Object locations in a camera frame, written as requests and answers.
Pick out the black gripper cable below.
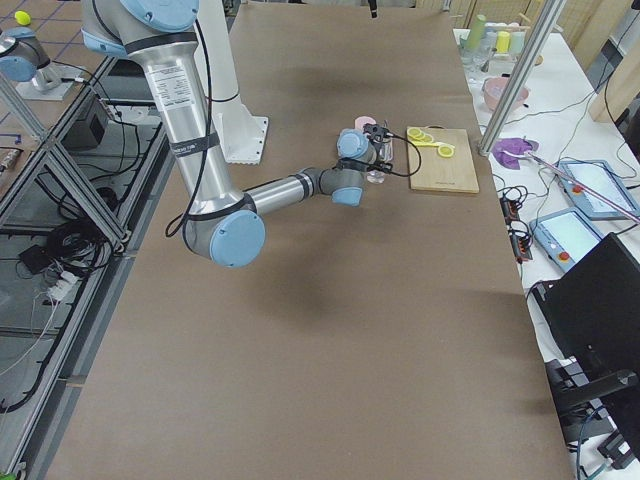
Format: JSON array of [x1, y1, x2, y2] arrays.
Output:
[[377, 130, 424, 178]]

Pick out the glass sauce bottle steel spout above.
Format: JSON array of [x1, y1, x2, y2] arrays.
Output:
[[365, 119, 397, 185]]

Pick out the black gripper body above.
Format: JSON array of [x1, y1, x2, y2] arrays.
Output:
[[362, 123, 393, 142]]

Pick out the far teach pendant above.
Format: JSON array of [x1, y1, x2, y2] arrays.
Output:
[[555, 158, 640, 221]]

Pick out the pink striped stick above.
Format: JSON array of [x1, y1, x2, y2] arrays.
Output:
[[524, 152, 640, 224]]

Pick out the lemon slice lower stack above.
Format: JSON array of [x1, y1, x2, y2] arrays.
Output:
[[407, 127, 425, 141]]

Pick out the yellow green ball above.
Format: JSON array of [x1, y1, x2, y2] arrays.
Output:
[[14, 10, 31, 26]]

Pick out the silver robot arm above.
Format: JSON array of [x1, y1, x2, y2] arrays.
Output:
[[1, 27, 71, 101]]

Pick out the lemon slice on knife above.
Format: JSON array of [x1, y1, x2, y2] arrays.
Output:
[[437, 143, 455, 158]]

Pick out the bamboo cutting board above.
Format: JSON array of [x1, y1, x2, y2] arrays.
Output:
[[406, 126, 479, 194]]

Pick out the white power strip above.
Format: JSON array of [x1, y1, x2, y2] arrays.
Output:
[[48, 271, 79, 303]]

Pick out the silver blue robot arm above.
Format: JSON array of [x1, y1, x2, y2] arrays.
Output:
[[81, 1, 392, 268]]

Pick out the pink bowl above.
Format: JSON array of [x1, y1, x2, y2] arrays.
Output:
[[482, 77, 530, 111]]

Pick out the orange black power strip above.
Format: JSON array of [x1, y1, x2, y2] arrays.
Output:
[[500, 196, 533, 264]]

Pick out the teach pendant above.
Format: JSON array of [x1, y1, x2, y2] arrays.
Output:
[[529, 207, 604, 273], [555, 158, 640, 221]]

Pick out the aluminium frame post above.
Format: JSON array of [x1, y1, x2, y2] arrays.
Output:
[[478, 0, 566, 156]]

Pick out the pink plastic cup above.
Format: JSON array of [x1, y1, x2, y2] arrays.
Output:
[[354, 116, 376, 131]]

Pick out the black monitor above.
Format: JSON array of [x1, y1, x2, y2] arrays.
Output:
[[542, 234, 639, 376]]

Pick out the near teach pendant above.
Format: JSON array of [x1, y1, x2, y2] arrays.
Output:
[[529, 207, 604, 273]]

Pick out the purple cloth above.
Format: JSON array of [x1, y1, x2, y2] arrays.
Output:
[[491, 138, 539, 170]]

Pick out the yellow cup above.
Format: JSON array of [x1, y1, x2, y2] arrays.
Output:
[[495, 31, 511, 54]]

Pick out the black control box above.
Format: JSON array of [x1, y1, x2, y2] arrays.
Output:
[[62, 102, 108, 150]]

